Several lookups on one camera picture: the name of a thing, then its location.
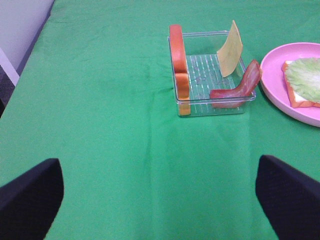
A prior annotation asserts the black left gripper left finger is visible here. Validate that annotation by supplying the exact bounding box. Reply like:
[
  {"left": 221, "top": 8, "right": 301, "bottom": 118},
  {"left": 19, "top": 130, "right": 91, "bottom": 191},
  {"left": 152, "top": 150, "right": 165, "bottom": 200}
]
[{"left": 0, "top": 158, "right": 64, "bottom": 240}]

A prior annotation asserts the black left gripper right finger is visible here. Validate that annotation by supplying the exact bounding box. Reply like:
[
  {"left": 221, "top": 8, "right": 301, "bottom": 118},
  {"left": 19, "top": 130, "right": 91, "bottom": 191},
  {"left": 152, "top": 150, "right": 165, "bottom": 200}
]
[{"left": 255, "top": 155, "right": 320, "bottom": 240}]

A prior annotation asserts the bacon strip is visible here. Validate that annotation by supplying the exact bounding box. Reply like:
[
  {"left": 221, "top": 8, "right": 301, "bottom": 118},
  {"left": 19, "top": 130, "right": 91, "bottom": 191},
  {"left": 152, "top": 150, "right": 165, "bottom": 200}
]
[{"left": 209, "top": 59, "right": 262, "bottom": 100}]

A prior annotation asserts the green lettuce leaf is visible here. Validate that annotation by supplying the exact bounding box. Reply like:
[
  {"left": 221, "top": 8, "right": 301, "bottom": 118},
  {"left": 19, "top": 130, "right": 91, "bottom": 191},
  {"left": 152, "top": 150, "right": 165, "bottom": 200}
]
[{"left": 284, "top": 57, "right": 320, "bottom": 103}]

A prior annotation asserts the bread slice on plate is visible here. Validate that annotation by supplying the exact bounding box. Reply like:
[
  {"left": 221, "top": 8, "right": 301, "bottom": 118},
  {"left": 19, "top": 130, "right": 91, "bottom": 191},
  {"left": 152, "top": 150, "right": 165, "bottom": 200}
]
[{"left": 281, "top": 60, "right": 320, "bottom": 108}]

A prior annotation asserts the pink plate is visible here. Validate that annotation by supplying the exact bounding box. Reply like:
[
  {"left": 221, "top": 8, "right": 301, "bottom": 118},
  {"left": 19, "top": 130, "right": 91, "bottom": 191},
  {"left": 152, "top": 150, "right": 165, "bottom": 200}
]
[{"left": 260, "top": 42, "right": 320, "bottom": 127}]

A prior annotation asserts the clear left plastic container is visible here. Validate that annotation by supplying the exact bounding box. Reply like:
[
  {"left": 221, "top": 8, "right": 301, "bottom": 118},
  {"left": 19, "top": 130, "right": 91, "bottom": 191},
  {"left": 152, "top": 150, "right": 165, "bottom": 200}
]
[{"left": 175, "top": 30, "right": 256, "bottom": 117}]

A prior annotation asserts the yellow cheese slice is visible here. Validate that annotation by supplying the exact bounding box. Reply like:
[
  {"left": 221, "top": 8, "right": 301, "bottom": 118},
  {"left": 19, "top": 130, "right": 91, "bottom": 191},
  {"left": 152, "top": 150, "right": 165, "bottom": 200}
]
[{"left": 216, "top": 20, "right": 243, "bottom": 77}]

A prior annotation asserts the upright bread slice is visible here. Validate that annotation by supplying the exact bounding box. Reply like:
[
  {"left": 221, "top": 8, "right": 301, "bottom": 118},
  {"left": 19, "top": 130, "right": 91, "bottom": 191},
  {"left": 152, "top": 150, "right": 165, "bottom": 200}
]
[{"left": 169, "top": 24, "right": 191, "bottom": 116}]

